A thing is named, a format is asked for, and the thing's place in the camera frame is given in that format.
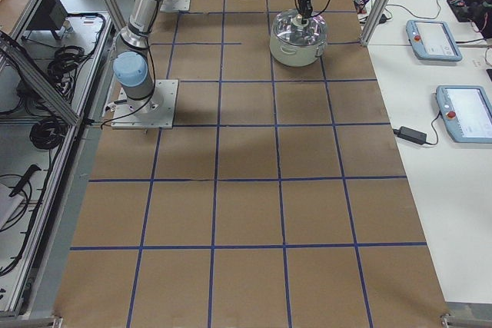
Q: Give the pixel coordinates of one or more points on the pale green steel pot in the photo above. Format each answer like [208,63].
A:
[295,56]

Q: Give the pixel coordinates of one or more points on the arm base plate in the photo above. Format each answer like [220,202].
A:
[169,6]
[159,112]

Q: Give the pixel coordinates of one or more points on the black power brick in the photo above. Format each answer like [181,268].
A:
[411,135]

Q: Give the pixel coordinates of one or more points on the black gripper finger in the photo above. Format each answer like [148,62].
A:
[299,11]
[307,10]

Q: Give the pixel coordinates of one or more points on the glass pot lid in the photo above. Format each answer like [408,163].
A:
[288,29]

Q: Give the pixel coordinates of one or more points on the black monitor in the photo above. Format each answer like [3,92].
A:
[49,16]

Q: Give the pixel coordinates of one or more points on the lower teach pendant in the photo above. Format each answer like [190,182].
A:
[466,113]

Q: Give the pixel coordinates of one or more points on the upper teach pendant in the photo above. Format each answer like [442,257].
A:
[432,41]

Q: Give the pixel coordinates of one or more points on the teach pendant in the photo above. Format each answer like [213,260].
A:
[432,41]
[466,113]

